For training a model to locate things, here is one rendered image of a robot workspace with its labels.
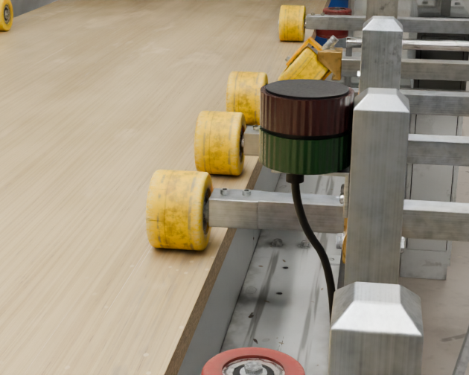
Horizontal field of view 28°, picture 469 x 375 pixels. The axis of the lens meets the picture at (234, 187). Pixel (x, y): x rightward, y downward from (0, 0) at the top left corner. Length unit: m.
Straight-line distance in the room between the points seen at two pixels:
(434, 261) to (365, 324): 2.77
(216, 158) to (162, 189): 0.24
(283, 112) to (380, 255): 0.12
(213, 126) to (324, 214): 0.28
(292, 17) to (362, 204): 1.54
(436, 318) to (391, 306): 2.53
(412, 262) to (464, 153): 1.98
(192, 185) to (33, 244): 0.18
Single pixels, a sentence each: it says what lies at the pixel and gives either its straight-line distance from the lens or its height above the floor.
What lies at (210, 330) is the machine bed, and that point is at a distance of 1.25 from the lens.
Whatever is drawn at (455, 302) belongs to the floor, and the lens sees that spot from 3.01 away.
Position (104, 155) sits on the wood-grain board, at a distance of 1.28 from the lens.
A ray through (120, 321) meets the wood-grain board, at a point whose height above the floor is 0.90.
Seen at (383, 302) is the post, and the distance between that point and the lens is 0.36.
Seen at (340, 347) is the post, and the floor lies 1.10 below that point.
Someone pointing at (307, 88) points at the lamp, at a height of 1.14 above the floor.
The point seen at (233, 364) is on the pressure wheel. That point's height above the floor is 0.90.
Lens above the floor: 1.27
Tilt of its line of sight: 19 degrees down
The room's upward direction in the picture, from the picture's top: 1 degrees clockwise
